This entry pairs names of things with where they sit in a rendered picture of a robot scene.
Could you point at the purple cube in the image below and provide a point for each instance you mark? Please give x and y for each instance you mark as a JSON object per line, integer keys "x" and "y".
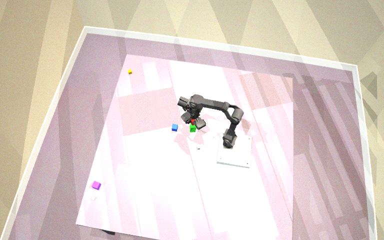
{"x": 96, "y": 185}

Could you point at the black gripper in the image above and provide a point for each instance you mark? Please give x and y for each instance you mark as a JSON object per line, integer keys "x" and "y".
{"x": 198, "y": 122}

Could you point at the blue cube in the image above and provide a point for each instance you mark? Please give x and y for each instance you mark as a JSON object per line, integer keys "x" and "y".
{"x": 174, "y": 127}

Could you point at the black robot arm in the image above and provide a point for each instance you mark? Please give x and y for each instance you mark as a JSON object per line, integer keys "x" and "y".
{"x": 197, "y": 102}

